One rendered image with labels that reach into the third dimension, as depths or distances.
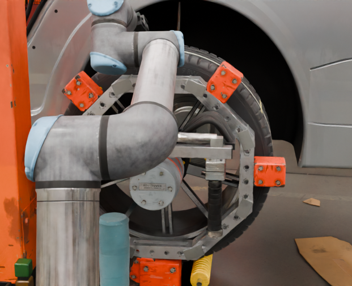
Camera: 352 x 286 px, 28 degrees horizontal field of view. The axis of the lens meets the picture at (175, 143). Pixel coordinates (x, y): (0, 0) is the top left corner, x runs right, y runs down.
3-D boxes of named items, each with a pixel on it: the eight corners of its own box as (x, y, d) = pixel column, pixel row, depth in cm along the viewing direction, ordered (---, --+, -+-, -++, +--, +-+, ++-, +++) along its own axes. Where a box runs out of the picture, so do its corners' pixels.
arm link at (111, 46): (133, 65, 173) (134, 17, 176) (86, 66, 174) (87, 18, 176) (137, 77, 182) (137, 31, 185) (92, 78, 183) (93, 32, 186)
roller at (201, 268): (213, 253, 239) (213, 236, 238) (208, 293, 211) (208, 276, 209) (196, 252, 240) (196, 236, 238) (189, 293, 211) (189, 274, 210)
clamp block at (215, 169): (225, 171, 189) (226, 151, 187) (224, 181, 180) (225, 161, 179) (207, 170, 189) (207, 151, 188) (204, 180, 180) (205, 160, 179)
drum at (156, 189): (185, 188, 212) (185, 143, 208) (178, 214, 191) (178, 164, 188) (138, 186, 213) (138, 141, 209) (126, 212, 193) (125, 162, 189)
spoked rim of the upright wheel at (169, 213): (64, 130, 237) (160, 242, 244) (45, 148, 215) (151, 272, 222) (181, 35, 225) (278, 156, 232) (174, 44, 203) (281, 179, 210)
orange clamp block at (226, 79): (225, 99, 204) (244, 74, 202) (224, 105, 197) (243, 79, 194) (205, 85, 204) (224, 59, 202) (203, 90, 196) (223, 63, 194)
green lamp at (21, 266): (33, 271, 194) (32, 257, 192) (29, 278, 190) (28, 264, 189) (18, 270, 194) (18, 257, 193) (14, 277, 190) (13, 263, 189)
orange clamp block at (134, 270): (136, 244, 219) (131, 270, 221) (132, 255, 211) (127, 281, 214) (158, 248, 219) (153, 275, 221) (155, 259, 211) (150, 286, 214)
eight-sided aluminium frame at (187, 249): (251, 254, 215) (257, 76, 201) (251, 263, 208) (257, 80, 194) (74, 247, 220) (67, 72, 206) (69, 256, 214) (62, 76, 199)
